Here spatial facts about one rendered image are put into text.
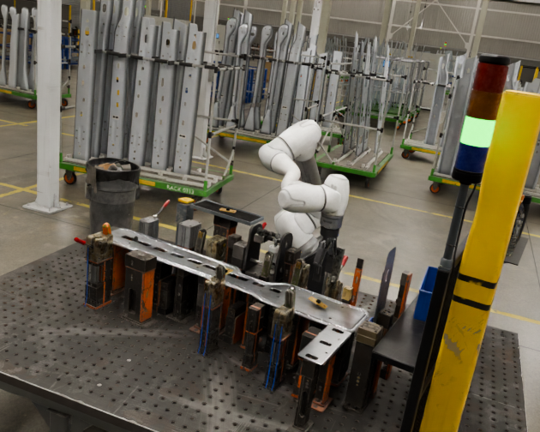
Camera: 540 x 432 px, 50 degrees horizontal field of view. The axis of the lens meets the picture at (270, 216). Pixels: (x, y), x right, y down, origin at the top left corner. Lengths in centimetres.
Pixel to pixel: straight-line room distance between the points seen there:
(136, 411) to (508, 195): 147
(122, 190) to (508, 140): 421
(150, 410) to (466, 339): 117
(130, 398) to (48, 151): 425
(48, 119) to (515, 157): 518
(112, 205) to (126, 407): 334
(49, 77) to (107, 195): 141
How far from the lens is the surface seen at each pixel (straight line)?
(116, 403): 229
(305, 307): 242
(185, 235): 286
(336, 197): 222
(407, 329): 235
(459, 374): 176
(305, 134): 272
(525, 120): 155
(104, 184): 533
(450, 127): 924
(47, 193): 638
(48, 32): 610
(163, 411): 225
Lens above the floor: 207
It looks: 18 degrees down
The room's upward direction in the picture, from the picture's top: 8 degrees clockwise
